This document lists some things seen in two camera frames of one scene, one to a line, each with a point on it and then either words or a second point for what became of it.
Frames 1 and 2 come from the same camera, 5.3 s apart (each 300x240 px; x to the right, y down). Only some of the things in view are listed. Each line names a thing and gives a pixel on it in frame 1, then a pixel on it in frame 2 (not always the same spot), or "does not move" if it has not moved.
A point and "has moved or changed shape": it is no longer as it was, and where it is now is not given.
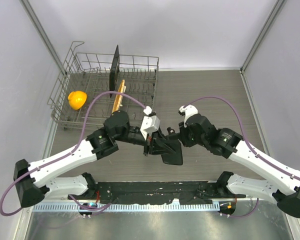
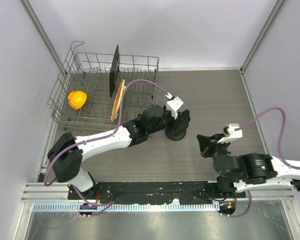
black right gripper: (183, 131) to (204, 141)
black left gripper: (155, 144) to (174, 122)
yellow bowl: (77, 99) does not move
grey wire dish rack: (92, 86) does not move
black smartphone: (176, 158) has moved or changed shape
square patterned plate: (114, 72) does not move
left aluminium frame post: (40, 29) does not move
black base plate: (192, 192) does not move
